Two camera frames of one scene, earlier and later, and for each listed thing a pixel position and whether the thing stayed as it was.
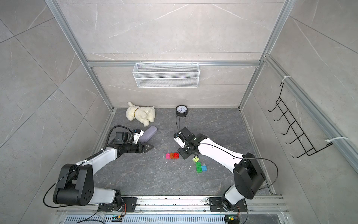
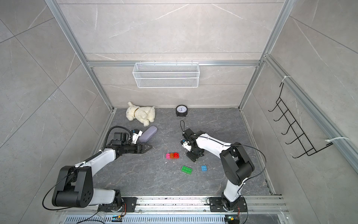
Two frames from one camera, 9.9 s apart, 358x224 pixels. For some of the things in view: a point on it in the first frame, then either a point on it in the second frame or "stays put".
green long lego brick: x=198 y=165 → x=187 y=170
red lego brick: x=176 y=155 stays put
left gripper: x=143 y=150 stays put
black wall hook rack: x=300 y=136 stays put
